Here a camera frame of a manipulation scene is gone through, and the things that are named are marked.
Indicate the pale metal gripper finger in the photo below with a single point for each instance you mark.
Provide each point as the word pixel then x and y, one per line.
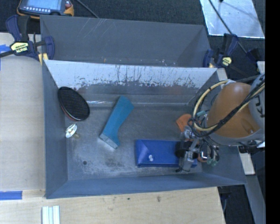
pixel 188 162

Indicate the orange plastic piece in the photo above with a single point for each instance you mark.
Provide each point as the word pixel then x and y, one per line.
pixel 183 121

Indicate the blue box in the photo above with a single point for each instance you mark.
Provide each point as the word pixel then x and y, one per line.
pixel 157 153

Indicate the grey metal bin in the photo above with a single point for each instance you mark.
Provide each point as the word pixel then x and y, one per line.
pixel 130 43

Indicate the black oval paddle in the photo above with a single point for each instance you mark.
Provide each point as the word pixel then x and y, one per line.
pixel 73 103

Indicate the pale wood board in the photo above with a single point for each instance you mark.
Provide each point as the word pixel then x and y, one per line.
pixel 21 125

